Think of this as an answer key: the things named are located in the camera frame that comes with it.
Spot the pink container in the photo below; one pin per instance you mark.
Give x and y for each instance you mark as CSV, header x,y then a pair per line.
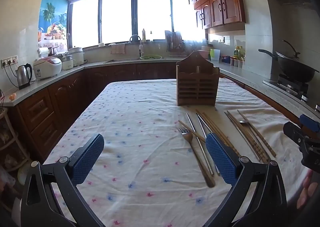
x,y
205,53

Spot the yellow bottle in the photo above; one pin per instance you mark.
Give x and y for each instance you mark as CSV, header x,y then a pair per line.
x,y
143,35

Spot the metal chopstick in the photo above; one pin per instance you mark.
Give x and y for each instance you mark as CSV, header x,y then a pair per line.
x,y
202,123
203,152

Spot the cooking oil bottles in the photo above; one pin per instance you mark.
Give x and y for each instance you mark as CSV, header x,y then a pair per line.
x,y
239,52

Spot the gas stove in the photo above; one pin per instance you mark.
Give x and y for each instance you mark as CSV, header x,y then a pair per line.
x,y
290,86

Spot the wall socket strip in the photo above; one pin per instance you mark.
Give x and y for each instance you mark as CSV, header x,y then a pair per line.
x,y
8,61

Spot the small wall socket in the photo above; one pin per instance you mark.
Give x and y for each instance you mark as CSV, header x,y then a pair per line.
x,y
221,39

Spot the wooden utensil holder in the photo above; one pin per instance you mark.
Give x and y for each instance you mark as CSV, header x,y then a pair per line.
x,y
197,86

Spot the row of spice jars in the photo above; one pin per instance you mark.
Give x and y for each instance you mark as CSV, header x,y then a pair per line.
x,y
236,63

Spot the kitchen window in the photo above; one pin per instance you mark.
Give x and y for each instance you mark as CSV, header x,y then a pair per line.
x,y
115,16

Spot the person's right hand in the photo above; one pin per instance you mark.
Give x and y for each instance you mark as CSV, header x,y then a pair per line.
x,y
306,192

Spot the kitchen faucet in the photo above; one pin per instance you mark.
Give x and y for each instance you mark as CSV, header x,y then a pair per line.
x,y
140,46

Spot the tropical fruit wall poster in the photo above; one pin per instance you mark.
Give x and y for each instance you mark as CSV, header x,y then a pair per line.
x,y
53,16

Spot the brown wooden chopstick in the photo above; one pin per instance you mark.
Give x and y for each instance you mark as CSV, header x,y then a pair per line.
x,y
217,129
203,119

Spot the black wok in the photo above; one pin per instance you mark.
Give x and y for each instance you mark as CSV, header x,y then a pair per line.
x,y
295,69

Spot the thin grey chopstick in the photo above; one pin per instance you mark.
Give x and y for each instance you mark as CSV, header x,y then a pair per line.
x,y
240,133

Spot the wok lid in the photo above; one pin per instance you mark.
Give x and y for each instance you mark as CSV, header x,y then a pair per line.
x,y
287,54

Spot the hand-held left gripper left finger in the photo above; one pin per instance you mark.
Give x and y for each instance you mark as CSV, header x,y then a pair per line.
x,y
87,157

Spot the large white cooker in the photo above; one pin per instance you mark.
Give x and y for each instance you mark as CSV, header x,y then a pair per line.
x,y
77,55

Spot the white floral tablecloth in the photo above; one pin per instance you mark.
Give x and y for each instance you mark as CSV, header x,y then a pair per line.
x,y
140,117

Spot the patterned wooden chopstick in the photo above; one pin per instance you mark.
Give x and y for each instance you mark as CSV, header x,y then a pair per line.
x,y
250,140

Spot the paper towel roll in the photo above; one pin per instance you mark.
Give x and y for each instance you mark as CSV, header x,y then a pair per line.
x,y
43,51

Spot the green basin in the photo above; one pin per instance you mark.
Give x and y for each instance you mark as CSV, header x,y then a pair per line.
x,y
150,56

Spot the pink dish cloth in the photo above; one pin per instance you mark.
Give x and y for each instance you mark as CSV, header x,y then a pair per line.
x,y
118,48

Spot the blue container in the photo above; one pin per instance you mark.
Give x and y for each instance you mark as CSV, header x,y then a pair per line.
x,y
226,59

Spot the wooden lower cabinets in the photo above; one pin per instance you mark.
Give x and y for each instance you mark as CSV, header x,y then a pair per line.
x,y
65,99

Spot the white pink rice cooker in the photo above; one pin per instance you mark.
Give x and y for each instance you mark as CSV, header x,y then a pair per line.
x,y
47,68

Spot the clear jug with green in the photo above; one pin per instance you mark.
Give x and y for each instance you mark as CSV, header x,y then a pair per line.
x,y
215,54

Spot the orange fruit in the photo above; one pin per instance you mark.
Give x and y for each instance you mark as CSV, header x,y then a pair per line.
x,y
12,96

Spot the dish rack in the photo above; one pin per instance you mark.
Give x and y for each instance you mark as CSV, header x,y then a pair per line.
x,y
173,41

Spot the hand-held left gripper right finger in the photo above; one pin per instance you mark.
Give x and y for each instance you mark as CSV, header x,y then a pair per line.
x,y
220,157

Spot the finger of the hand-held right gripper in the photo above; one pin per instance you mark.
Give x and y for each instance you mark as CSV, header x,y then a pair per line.
x,y
310,122
292,130

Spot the steel electric kettle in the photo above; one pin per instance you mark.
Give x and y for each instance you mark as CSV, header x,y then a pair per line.
x,y
23,76

